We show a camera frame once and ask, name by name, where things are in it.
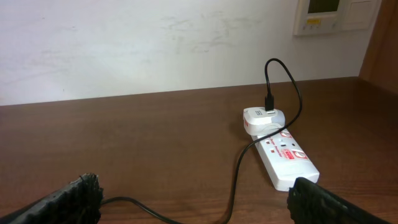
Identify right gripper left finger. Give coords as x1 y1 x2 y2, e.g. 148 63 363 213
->
1 173 103 224

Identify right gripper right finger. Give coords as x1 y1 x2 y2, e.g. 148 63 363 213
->
287 177 389 224

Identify black USB charging cable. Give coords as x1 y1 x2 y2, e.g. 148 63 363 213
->
99 58 303 224

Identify white USB charger adapter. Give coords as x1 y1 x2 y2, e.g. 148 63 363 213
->
243 107 285 136

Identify white power strip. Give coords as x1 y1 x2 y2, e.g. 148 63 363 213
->
250 127 320 192

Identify white wall thermostat panel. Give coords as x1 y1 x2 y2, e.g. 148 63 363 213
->
293 0 347 36

